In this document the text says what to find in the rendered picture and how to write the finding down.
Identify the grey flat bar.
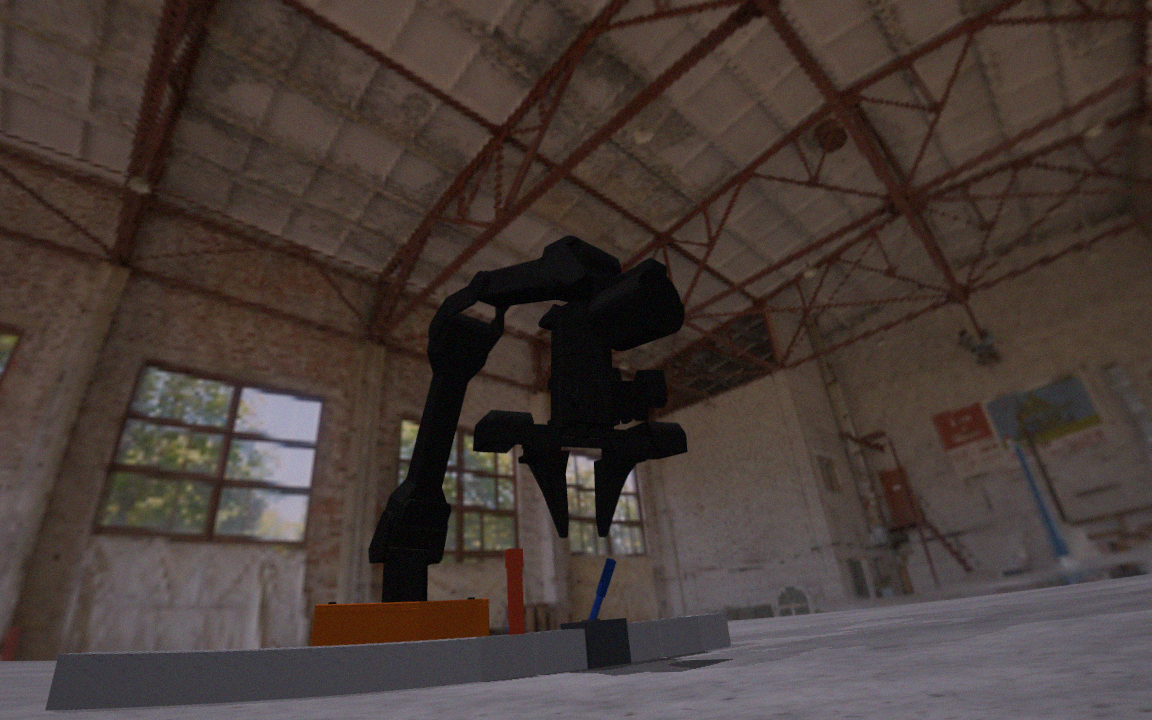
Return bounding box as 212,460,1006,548
45,612,732,711

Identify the blue pin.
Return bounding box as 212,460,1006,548
589,558,616,619

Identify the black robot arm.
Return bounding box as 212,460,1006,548
367,235,684,602

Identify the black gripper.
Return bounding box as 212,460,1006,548
473,354,687,537

